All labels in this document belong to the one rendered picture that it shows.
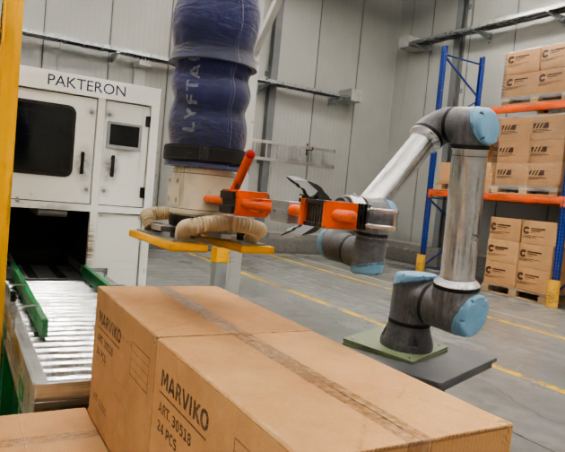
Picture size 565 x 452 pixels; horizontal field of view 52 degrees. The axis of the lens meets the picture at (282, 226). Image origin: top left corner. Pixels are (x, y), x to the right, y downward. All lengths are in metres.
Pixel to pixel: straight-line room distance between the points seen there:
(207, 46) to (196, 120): 0.19
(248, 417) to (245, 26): 1.01
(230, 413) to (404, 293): 1.21
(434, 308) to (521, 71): 8.31
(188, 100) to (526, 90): 8.69
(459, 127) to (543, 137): 7.71
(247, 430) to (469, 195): 1.22
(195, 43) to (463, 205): 0.96
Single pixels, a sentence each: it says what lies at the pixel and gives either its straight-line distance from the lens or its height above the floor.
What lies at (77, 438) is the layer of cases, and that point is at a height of 0.54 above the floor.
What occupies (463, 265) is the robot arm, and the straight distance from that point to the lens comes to 1.96.
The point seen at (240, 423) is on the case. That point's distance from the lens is 0.95.
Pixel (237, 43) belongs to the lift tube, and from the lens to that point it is 1.56.
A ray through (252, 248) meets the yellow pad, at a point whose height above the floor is 1.13.
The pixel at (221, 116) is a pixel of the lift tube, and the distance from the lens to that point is 1.53.
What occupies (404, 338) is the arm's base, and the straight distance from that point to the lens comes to 2.10.
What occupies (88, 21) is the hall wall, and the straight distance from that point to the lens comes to 11.26.
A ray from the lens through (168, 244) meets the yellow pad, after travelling 1.42.
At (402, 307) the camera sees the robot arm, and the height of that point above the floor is 0.92.
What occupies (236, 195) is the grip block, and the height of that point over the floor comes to 1.26.
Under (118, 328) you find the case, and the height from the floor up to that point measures 0.88.
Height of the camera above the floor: 1.28
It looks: 3 degrees down
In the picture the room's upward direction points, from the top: 5 degrees clockwise
